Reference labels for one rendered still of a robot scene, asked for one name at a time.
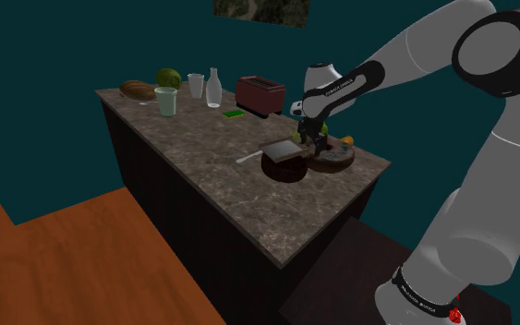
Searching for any green fruit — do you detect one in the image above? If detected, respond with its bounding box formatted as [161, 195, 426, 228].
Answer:
[291, 122, 330, 142]

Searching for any chocolate donut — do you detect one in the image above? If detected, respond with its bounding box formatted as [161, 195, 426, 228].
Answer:
[306, 136, 357, 175]

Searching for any grey square plate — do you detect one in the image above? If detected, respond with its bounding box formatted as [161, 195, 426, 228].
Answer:
[258, 138, 310, 164]

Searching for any dark brown bowl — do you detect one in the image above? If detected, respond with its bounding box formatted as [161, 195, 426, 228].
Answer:
[260, 151, 309, 184]

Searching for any red toaster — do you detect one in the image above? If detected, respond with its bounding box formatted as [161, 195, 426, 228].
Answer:
[235, 75, 286, 120]

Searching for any clear glass bottle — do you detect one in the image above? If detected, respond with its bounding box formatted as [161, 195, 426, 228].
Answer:
[205, 66, 224, 109]

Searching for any white cup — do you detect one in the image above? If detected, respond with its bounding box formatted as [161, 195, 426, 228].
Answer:
[187, 73, 206, 100]

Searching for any dark robot stand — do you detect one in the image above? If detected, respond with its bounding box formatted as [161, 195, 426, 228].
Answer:
[278, 215, 514, 325]

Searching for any pale green cup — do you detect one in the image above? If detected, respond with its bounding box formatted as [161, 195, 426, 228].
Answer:
[153, 86, 178, 118]

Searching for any dark counter cabinet marble top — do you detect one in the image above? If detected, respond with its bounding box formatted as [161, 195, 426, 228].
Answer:
[94, 86, 393, 325]

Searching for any green melon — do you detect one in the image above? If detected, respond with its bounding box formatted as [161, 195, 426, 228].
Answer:
[156, 67, 183, 90]

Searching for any brown bread loaf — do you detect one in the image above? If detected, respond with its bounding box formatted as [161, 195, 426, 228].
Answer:
[118, 79, 158, 102]

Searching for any wall picture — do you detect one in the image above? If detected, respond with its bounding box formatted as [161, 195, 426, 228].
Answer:
[212, 0, 312, 30]

